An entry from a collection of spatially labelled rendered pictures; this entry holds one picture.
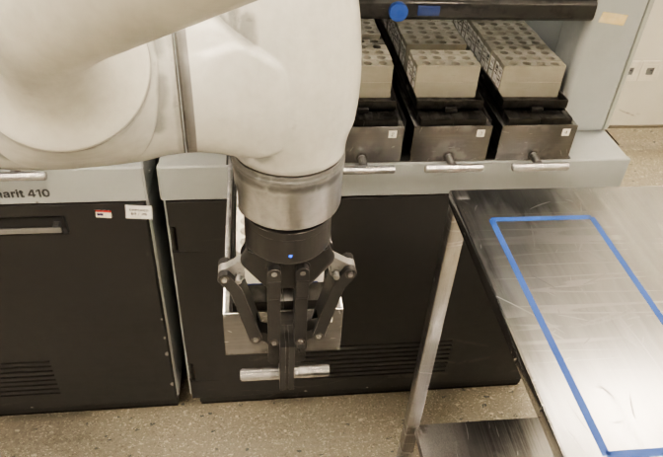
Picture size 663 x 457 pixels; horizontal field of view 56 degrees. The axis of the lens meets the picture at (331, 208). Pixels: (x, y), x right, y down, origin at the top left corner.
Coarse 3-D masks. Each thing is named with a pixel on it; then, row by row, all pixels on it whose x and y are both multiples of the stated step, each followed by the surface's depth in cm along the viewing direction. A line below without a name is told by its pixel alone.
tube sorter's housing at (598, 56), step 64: (640, 0) 105; (576, 64) 111; (192, 192) 108; (384, 192) 112; (448, 192) 114; (192, 256) 116; (384, 256) 122; (192, 320) 127; (384, 320) 133; (448, 320) 135; (192, 384) 139; (256, 384) 142; (320, 384) 144; (384, 384) 147; (448, 384) 159; (512, 384) 162
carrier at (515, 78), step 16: (512, 64) 110; (528, 64) 110; (544, 64) 110; (560, 64) 109; (496, 80) 111; (512, 80) 110; (528, 80) 110; (544, 80) 110; (560, 80) 111; (512, 96) 112; (528, 96) 112; (544, 96) 112
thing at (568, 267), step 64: (512, 192) 88; (576, 192) 89; (640, 192) 90; (448, 256) 92; (512, 256) 78; (576, 256) 78; (640, 256) 79; (512, 320) 69; (576, 320) 70; (640, 320) 70; (576, 384) 63; (640, 384) 63; (448, 448) 116; (512, 448) 117; (576, 448) 57; (640, 448) 57
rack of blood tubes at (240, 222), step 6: (240, 216) 74; (240, 222) 73; (240, 228) 72; (240, 234) 71; (240, 240) 70; (240, 246) 70; (240, 252) 69; (246, 270) 70; (246, 276) 71; (252, 276) 71; (318, 276) 72; (252, 282) 72; (258, 282) 72
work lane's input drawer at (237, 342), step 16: (224, 288) 73; (256, 288) 71; (288, 288) 72; (320, 288) 72; (224, 304) 71; (256, 304) 70; (288, 304) 70; (224, 320) 70; (240, 320) 70; (288, 320) 71; (336, 320) 72; (224, 336) 72; (240, 336) 72; (336, 336) 74; (240, 352) 74; (256, 352) 74; (256, 368) 70; (272, 368) 70; (304, 368) 71; (320, 368) 71
